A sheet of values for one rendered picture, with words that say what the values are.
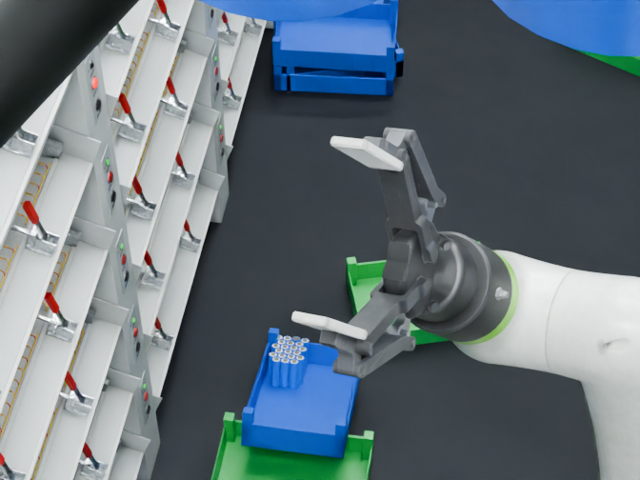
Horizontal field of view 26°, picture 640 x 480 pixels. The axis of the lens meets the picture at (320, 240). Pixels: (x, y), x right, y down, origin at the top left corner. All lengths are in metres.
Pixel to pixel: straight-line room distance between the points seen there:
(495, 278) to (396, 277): 0.12
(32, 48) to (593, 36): 0.14
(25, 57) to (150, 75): 2.16
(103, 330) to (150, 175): 0.36
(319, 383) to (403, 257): 1.76
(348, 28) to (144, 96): 1.19
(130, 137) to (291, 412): 0.71
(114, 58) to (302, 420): 0.90
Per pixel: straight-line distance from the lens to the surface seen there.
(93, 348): 2.36
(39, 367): 2.10
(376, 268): 3.07
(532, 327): 1.29
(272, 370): 2.85
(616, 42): 0.29
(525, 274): 1.30
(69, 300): 2.17
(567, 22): 0.29
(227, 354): 2.97
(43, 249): 1.97
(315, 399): 2.84
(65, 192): 2.05
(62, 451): 2.25
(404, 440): 2.84
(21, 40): 0.35
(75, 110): 2.03
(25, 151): 1.83
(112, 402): 2.53
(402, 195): 1.12
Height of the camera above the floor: 2.38
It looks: 49 degrees down
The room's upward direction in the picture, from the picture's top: straight up
